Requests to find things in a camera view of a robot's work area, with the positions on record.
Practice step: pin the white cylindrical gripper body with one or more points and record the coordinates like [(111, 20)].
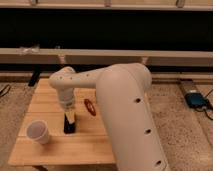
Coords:
[(66, 98)]

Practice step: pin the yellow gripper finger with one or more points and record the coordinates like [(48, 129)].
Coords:
[(70, 116)]

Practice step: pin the black eraser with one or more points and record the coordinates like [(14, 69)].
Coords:
[(68, 128)]

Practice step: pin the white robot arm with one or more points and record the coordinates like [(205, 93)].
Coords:
[(121, 98)]

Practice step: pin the red oval object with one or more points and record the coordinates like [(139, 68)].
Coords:
[(90, 107)]

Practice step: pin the wooden table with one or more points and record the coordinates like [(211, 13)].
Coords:
[(87, 145)]

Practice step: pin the white paper cup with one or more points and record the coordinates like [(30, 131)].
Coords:
[(38, 131)]

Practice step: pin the blue power box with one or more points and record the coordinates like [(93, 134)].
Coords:
[(195, 100)]

